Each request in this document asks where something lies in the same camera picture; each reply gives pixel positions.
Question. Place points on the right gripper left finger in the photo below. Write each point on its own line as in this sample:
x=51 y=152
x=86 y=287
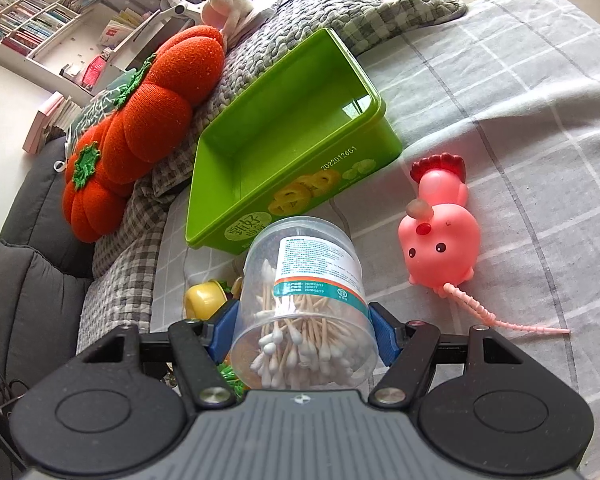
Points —
x=198 y=348

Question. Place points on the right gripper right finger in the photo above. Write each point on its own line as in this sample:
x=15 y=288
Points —
x=407 y=349

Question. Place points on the yellow toy pot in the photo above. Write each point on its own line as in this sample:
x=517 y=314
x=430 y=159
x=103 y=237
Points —
x=203 y=300

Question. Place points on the clear cotton swab jar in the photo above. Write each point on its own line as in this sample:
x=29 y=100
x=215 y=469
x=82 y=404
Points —
x=303 y=321

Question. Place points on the pink pig toy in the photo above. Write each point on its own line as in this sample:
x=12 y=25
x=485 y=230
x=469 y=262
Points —
x=440 y=238

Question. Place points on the dark grey sofa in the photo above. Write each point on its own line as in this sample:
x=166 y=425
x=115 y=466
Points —
x=44 y=276

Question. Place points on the small orange pumpkin pillow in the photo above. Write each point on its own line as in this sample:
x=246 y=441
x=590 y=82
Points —
x=92 y=204

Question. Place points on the large orange pumpkin pillow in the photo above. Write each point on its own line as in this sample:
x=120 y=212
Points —
x=155 y=115

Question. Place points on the green plastic bin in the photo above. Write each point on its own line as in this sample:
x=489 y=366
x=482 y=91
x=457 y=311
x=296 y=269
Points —
x=308 y=128

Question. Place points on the teal leaf pattern pillow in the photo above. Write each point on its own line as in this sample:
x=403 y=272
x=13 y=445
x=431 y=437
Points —
x=98 y=108

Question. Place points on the stack of books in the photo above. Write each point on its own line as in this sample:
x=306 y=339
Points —
x=55 y=115

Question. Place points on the pink storage basket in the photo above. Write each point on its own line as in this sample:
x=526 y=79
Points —
x=92 y=73

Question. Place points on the pink white plush toy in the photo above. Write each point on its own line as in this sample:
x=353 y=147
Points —
x=225 y=15

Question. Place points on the white bookshelf desk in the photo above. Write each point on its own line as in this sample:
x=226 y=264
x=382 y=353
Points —
x=51 y=42

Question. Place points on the grey knitted blanket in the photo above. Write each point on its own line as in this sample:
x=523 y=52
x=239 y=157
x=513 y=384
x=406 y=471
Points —
x=125 y=262

